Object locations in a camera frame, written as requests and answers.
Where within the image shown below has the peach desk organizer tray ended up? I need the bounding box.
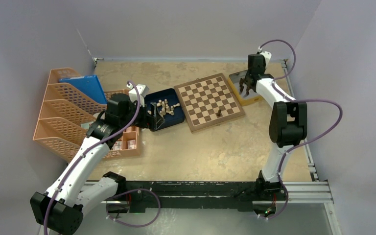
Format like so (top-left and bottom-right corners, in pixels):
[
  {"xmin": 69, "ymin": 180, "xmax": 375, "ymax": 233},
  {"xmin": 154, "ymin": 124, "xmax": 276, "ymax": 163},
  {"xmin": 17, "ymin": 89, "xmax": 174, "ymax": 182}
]
[{"xmin": 102, "ymin": 89, "xmax": 142, "ymax": 160}]

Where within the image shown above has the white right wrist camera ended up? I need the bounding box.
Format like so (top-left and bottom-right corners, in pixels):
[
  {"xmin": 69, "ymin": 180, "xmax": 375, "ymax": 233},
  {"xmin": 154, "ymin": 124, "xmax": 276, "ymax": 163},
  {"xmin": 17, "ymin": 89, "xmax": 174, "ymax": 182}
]
[{"xmin": 260, "ymin": 50, "xmax": 272, "ymax": 67}]

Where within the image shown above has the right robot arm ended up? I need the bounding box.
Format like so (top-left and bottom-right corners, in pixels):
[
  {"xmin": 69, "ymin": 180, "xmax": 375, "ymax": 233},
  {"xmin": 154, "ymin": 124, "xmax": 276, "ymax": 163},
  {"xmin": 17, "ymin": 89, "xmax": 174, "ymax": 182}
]
[{"xmin": 244, "ymin": 52, "xmax": 307, "ymax": 199}]

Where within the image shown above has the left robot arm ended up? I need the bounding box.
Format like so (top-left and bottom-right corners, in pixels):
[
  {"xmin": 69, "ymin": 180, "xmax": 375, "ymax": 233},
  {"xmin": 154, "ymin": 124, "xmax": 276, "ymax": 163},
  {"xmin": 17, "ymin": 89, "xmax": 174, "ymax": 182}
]
[{"xmin": 30, "ymin": 88, "xmax": 156, "ymax": 235}]

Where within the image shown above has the dark blue square tray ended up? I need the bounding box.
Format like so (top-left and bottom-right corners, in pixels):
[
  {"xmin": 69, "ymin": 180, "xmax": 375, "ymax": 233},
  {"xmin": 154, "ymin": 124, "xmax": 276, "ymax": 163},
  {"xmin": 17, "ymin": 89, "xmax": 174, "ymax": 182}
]
[{"xmin": 144, "ymin": 88, "xmax": 185, "ymax": 132}]

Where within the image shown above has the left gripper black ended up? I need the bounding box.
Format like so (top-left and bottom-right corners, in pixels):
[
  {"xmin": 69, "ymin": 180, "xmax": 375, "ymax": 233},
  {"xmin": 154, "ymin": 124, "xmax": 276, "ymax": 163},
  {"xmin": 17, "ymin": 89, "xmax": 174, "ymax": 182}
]
[{"xmin": 119, "ymin": 97, "xmax": 164, "ymax": 130}]

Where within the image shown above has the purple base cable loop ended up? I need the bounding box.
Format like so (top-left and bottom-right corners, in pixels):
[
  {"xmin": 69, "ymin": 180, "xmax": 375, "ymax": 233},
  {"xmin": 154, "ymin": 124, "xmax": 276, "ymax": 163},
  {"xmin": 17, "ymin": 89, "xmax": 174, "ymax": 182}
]
[{"xmin": 105, "ymin": 188, "xmax": 162, "ymax": 228}]

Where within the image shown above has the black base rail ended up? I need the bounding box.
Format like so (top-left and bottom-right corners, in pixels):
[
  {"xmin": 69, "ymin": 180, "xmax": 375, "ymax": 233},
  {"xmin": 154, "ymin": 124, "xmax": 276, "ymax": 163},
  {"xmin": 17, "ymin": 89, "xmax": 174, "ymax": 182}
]
[{"xmin": 81, "ymin": 180, "xmax": 334, "ymax": 215}]

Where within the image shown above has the blue folder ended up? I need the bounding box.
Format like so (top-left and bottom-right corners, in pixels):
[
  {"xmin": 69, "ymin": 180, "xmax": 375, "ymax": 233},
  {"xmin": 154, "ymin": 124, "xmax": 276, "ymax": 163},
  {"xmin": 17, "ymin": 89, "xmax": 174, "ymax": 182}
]
[{"xmin": 58, "ymin": 75, "xmax": 107, "ymax": 104}]

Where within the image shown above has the yellow metal tin tray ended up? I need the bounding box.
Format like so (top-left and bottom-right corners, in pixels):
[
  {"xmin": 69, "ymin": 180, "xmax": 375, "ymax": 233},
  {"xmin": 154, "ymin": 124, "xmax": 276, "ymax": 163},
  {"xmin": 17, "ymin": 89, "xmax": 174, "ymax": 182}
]
[{"xmin": 228, "ymin": 70, "xmax": 262, "ymax": 106}]

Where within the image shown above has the peach file rack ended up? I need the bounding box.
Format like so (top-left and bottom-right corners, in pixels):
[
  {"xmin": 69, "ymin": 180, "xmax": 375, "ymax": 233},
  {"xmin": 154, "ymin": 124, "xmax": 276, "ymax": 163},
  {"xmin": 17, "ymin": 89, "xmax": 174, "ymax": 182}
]
[{"xmin": 33, "ymin": 68, "xmax": 106, "ymax": 162}]

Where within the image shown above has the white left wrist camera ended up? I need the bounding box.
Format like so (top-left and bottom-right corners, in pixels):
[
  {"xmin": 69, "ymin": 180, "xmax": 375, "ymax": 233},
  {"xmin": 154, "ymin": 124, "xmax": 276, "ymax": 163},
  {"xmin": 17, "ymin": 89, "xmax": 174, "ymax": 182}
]
[{"xmin": 127, "ymin": 84, "xmax": 149, "ymax": 106}]

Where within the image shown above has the wooden chess board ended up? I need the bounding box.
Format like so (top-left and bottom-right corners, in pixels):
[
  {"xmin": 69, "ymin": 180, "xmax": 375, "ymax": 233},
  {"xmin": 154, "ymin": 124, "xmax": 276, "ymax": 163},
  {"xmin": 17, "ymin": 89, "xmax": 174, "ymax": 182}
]
[{"xmin": 174, "ymin": 73, "xmax": 245, "ymax": 133}]

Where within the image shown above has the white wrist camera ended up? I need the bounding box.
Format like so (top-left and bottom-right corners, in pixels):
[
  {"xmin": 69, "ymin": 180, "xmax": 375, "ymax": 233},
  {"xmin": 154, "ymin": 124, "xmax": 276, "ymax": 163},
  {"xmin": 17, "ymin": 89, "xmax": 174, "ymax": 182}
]
[
  {"xmin": 127, "ymin": 84, "xmax": 149, "ymax": 106},
  {"xmin": 260, "ymin": 50, "xmax": 272, "ymax": 67}
]

